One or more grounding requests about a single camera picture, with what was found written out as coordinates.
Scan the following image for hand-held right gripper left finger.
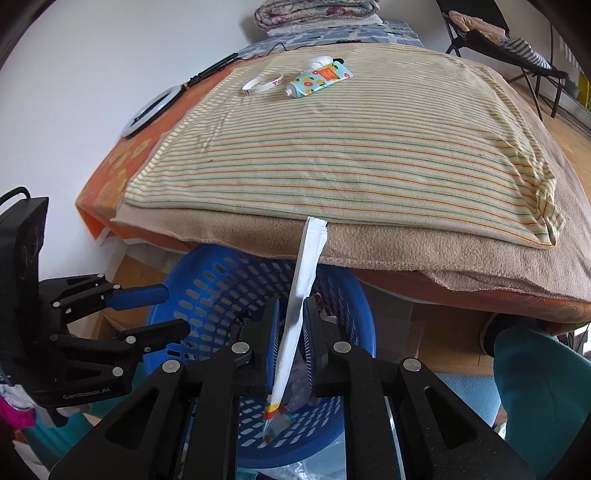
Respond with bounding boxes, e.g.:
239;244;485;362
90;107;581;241
48;299;281;480

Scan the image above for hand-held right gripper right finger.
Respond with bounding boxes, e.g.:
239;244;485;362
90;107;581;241
301;298;536;480

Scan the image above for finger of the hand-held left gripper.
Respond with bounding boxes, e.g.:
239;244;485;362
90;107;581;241
39;273;169;324
48;318;191;370

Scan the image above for white squeeze tube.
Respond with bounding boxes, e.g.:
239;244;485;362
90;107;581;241
262;215;329;446

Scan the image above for blue plastic basket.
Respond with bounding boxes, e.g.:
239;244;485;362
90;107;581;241
141;243;377;480

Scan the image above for clear plastic bag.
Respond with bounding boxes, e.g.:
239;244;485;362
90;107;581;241
259;457;352;480

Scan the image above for orange printed cloth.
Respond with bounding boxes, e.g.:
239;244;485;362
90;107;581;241
76;60;591;326

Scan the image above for brown cardboard box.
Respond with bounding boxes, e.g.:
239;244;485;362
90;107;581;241
406;300;495;376

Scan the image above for pink cloth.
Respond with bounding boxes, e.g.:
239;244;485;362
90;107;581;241
0;392;38;432

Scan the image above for yellow striped cloth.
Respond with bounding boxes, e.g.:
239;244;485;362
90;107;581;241
124;44;566;250

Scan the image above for person's teal trouser leg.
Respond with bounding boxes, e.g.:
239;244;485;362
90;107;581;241
493;325;591;480

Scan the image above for white wristband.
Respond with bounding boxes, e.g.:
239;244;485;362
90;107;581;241
242;72;284;96

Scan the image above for colourful fruit print tube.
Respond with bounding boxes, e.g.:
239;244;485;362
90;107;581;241
285;64;353;99

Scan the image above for white tissue ball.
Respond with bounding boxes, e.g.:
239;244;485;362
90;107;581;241
302;55;335;73

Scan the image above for blue plaid bed sheet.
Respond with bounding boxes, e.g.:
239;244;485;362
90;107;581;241
238;21;426;58

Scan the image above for folded floral quilt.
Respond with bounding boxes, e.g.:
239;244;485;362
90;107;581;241
254;0;380;31

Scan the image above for black folding chair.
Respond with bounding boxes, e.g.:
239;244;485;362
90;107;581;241
436;0;570;118

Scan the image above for pink clothes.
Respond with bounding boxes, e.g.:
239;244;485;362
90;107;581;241
450;10;511;44

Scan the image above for grey striped cloth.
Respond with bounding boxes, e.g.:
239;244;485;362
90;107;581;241
499;37;555;70

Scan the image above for white ring light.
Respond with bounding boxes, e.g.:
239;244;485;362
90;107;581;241
121;85;185;139

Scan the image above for black ring light stand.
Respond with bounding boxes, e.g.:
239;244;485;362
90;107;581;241
182;52;241;88

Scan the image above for black cable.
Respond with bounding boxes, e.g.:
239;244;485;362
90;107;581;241
238;41;289;60

